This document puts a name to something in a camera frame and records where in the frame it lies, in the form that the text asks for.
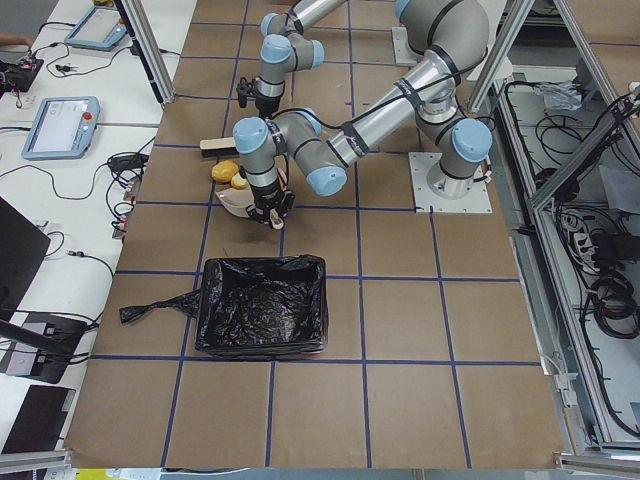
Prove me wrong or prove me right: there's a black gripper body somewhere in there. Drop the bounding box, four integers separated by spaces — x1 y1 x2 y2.
246 182 294 225
236 77 280 116

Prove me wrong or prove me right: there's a beige plastic dustpan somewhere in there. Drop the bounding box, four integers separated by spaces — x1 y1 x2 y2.
214 169 291 231

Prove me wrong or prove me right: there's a bread roll half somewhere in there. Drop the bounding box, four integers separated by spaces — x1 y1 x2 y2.
230 173 249 190

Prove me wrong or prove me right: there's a whole bread roll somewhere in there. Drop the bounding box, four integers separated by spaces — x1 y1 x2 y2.
211 160 240 184

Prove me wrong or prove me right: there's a beige hand brush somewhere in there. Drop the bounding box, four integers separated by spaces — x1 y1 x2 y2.
199 137 238 158

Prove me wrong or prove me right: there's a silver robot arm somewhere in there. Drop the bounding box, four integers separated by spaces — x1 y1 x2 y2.
236 0 344 118
233 1 492 229

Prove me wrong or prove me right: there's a bin with black bag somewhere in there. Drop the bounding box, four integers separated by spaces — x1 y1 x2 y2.
119 255 329 357

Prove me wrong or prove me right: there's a far teach pendant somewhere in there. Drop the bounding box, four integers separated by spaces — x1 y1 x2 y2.
64 6 127 51

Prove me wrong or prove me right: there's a teach pendant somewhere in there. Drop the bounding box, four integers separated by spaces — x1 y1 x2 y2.
64 6 127 51
21 96 101 160

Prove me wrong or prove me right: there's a near teach pendant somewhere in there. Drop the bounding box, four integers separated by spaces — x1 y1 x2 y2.
21 96 101 160

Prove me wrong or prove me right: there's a black monitor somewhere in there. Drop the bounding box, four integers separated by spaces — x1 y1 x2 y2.
1 200 87 384

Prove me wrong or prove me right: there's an aluminium frame post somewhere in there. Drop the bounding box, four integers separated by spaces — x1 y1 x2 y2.
114 0 175 105

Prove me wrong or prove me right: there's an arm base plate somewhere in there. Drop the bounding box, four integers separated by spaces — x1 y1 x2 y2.
391 26 423 67
408 152 493 214

